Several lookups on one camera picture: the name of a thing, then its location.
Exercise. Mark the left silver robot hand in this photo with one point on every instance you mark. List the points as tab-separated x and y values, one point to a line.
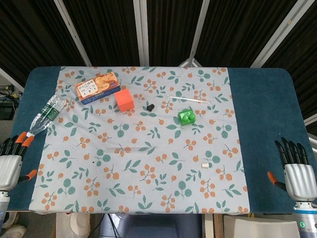
10	171

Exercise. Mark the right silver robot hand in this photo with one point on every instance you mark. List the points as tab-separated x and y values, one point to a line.
301	181

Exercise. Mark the small white cylinder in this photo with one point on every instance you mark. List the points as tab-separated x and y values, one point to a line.
204	165

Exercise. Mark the clear pipette tube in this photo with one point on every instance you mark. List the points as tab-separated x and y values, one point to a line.
128	149

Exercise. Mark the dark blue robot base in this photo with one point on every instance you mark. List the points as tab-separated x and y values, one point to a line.
153	226

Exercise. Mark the small black object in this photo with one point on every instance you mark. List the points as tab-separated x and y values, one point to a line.
150	107

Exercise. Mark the beige shoe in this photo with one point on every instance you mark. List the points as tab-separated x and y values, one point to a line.
13	231
10	219

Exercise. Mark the beige box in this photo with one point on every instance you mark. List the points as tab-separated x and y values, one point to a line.
257	228

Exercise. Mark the clear plastic water bottle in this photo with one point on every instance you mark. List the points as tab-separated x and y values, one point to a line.
48	111

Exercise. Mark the teal table cover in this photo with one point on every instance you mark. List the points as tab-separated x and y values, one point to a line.
267	111

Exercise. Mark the white bag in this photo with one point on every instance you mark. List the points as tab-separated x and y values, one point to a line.
74	224

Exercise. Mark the orange biscuit box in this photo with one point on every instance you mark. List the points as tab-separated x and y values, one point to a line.
96	86

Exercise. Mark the green toy brick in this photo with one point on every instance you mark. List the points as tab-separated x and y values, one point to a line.
186	117

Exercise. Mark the orange cube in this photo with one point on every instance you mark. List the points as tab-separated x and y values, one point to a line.
125	100

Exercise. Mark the floral print tablecloth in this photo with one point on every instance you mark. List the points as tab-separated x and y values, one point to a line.
148	173

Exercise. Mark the clear glass pipette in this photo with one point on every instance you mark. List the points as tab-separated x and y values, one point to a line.
188	99

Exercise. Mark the white frame pole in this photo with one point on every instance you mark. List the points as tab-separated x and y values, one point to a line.
142	32
280	32
71	29
199	27

